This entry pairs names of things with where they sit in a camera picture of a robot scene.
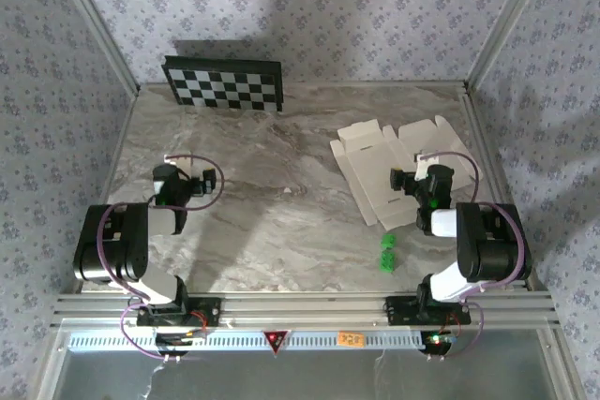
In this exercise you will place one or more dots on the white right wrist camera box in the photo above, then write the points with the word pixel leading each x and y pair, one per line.
pixel 424 167

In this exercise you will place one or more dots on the white and lavender paper box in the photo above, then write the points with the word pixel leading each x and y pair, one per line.
pixel 370 170

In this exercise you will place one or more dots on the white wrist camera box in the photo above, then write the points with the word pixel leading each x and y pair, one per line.
pixel 184 162
pixel 424 167

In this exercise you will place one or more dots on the aluminium left corner post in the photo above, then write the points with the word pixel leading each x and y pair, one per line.
pixel 100 30

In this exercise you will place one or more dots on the small green toy block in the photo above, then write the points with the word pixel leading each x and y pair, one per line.
pixel 388 241

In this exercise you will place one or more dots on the aluminium left side rail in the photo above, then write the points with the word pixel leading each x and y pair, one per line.
pixel 120 137

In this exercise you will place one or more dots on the black controller board with lights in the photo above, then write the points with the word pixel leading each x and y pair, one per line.
pixel 438 341

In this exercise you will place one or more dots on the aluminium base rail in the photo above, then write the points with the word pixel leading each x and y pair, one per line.
pixel 300 308

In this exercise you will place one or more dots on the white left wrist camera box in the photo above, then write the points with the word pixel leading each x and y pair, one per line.
pixel 184 162

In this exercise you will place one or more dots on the grey metal lower tray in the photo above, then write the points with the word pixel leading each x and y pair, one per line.
pixel 300 376

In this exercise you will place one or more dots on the aluminium right corner post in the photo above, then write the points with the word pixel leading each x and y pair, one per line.
pixel 509 20

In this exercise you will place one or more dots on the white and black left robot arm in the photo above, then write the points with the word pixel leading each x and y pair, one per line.
pixel 117 241

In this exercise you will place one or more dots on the long green toy block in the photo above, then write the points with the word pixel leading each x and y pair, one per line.
pixel 387 263

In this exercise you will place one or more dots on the aluminium corner post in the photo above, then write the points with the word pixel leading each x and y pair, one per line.
pixel 509 20
pixel 100 30

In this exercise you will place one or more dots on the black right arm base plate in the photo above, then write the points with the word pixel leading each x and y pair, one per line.
pixel 398 311

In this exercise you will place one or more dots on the orange paper label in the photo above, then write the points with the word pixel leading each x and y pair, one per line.
pixel 351 339

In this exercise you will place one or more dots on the black and white checkerboard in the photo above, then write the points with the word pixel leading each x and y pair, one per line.
pixel 225 86

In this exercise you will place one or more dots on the red triangle sticker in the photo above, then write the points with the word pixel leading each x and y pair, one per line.
pixel 275 340

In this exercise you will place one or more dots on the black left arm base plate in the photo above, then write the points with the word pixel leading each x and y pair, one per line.
pixel 208 313

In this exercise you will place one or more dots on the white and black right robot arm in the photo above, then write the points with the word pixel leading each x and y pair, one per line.
pixel 492 241

